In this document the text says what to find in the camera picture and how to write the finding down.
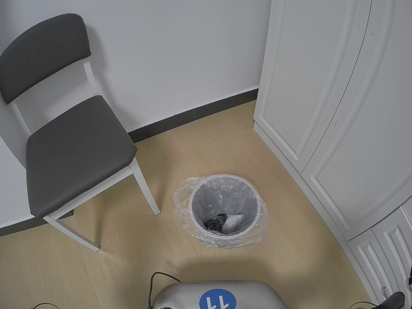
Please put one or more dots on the white trash bin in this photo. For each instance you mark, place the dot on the white trash bin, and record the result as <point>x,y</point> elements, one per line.
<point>206,201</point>

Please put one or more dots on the white wardrobe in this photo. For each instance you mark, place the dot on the white wardrobe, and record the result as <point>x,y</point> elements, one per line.
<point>305,60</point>

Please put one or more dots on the clear printed wrapper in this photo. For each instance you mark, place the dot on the clear printed wrapper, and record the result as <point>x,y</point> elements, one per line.
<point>235,222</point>

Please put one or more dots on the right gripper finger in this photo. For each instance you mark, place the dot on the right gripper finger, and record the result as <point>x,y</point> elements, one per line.
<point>394,301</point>

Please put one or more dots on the clear plastic bag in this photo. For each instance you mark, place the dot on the clear plastic bag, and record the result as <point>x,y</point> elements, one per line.
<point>183,204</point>

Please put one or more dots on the white chair with grey cushions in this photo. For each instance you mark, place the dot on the white chair with grey cushions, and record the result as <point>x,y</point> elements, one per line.
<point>77,146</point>

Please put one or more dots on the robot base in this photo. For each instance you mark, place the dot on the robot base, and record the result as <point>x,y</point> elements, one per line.
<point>225,293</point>

